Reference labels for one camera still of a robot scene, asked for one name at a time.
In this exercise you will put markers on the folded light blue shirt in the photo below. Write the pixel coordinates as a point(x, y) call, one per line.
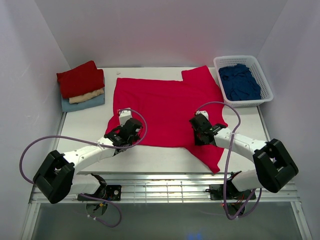
point(73, 107)

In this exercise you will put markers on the folded beige shirt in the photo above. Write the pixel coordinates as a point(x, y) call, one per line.
point(85, 97)

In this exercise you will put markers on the pink t shirt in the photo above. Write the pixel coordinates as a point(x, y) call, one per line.
point(167, 106)

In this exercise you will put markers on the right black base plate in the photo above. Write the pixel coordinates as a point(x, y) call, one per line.
point(216, 192)

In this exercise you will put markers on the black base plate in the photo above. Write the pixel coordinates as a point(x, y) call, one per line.
point(216, 192)
point(108, 192)

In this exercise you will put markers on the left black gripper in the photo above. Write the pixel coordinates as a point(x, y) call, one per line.
point(135, 125)

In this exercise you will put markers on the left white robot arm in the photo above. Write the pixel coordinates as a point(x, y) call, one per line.
point(58, 175)

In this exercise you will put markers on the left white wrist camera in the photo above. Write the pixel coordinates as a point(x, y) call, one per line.
point(124, 115)

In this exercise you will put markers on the folded dark red shirt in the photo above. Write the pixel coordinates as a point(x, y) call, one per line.
point(81, 80)

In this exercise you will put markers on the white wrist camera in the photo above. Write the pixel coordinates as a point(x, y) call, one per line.
point(124, 115)
point(204, 113)

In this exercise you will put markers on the aluminium rail frame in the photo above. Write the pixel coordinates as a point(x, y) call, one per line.
point(157, 190)

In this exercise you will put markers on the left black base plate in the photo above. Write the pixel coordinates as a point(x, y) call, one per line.
point(108, 192)

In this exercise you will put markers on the dark blue t shirt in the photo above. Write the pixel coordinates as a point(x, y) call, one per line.
point(239, 84)

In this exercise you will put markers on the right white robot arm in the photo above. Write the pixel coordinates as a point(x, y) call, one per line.
point(274, 166)

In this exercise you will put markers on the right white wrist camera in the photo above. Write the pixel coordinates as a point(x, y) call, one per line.
point(204, 113)

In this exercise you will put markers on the white plastic basket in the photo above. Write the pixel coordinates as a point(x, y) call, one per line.
point(252, 63)

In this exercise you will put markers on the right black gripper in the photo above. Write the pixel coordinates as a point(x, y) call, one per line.
point(198, 124)

